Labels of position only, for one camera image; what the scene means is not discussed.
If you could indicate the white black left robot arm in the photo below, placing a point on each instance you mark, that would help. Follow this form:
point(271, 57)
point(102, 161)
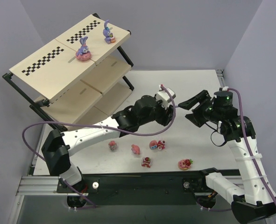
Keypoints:
point(60, 146)

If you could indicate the pink bear red cake toy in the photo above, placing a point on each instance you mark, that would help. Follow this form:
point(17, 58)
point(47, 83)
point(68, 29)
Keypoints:
point(159, 145)

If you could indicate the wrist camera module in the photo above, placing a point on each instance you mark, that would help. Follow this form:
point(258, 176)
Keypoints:
point(224, 89)
point(164, 96)

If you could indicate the beige three-tier shelf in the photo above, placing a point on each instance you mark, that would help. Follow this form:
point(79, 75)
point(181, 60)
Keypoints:
point(63, 90)

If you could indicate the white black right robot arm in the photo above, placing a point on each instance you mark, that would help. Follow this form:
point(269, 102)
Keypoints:
point(256, 200)

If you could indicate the pink lying figure toy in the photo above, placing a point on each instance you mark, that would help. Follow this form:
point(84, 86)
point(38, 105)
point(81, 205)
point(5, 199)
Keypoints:
point(135, 149)

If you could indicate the pink bear strawberry donut toy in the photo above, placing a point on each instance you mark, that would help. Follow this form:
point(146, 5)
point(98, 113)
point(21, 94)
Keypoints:
point(185, 164)

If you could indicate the aluminium table frame rail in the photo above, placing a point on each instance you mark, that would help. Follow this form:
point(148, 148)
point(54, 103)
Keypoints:
point(37, 186)

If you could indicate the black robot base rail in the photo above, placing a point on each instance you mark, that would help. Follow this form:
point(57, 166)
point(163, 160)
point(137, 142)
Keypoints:
point(152, 188)

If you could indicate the pink figure flower wreath toy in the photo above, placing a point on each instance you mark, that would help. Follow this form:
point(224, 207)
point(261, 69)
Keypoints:
point(112, 145)

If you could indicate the strawberry cake slice toy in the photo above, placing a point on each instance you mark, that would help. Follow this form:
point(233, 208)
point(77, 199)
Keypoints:
point(146, 162)

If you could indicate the purple bunny holding cupcake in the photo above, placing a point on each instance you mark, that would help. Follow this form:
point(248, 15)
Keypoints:
point(109, 37)

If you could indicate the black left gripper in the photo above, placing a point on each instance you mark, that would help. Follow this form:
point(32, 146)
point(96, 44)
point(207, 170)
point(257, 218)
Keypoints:
point(169, 114)

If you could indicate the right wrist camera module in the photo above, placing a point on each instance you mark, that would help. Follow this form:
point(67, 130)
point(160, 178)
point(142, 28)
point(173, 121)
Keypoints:
point(224, 89)

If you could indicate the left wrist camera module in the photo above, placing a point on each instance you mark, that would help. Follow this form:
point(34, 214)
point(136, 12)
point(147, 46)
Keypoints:
point(164, 96)

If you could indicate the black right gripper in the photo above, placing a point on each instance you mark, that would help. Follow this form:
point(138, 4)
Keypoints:
point(202, 110)

